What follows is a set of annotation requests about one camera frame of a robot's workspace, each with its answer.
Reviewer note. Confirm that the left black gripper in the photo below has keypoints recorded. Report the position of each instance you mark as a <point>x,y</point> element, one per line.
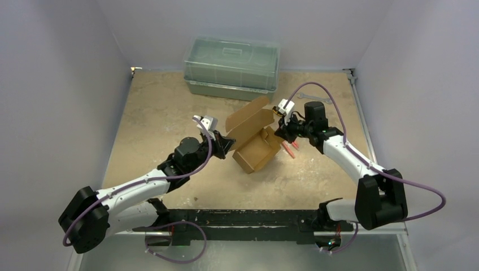
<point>222,144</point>

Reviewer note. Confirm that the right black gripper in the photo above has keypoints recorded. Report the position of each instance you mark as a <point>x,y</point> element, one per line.
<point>286,131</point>

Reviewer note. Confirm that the red pen with label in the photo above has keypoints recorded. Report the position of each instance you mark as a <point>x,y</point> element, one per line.
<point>288,150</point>

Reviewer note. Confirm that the brown cardboard box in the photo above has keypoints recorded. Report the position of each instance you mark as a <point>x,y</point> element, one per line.
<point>256,143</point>

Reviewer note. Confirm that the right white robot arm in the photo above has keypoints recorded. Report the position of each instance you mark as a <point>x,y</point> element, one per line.
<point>380,197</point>

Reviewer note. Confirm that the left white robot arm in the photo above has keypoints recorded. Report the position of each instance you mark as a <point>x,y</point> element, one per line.
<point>92,215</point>

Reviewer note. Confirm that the green plastic storage box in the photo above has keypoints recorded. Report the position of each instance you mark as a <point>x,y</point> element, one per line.
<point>232,68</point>

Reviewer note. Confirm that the black yellow screwdriver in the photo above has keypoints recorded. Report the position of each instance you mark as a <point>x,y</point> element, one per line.
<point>276,111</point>

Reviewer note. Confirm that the silver wrench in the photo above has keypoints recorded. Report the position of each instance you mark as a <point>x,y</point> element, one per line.
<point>302,95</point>

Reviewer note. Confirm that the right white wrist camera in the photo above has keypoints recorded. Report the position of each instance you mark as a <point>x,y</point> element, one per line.
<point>286,108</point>

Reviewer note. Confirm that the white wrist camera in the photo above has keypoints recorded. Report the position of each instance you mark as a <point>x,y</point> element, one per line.
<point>206,125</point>
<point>286,108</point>

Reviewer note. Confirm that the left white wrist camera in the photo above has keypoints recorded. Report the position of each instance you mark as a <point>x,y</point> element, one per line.
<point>206,125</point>

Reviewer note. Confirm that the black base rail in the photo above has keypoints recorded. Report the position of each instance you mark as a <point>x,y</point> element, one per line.
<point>295,225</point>

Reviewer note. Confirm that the aluminium frame rail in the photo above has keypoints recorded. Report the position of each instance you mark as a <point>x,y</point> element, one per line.
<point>385,248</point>

